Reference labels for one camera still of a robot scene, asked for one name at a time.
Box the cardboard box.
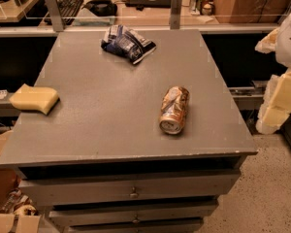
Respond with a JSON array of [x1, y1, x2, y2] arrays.
[[0, 131, 41, 233]]

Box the metal bracket post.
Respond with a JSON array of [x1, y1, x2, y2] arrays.
[[45, 0, 65, 32], [170, 0, 182, 29]]

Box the left metal bracket post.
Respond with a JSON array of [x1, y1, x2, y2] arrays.
[[45, 0, 65, 32]]

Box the black keyboard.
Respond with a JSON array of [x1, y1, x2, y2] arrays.
[[50, 0, 84, 25]]

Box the right metal bracket post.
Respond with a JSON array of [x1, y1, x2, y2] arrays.
[[170, 0, 182, 29]]

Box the yellow sponge block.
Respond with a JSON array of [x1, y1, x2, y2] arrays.
[[9, 84, 59, 115]]

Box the grey drawer cabinet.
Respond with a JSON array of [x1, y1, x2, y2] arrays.
[[0, 30, 256, 233]]

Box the crushed orange soda can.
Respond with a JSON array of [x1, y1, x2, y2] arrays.
[[159, 86, 190, 135]]

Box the black laptop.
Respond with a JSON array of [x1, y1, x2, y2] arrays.
[[125, 0, 171, 8]]

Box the black headphones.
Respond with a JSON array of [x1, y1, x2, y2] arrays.
[[84, 0, 117, 17]]

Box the blue chip bag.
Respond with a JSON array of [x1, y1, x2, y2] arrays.
[[101, 24, 156, 65]]

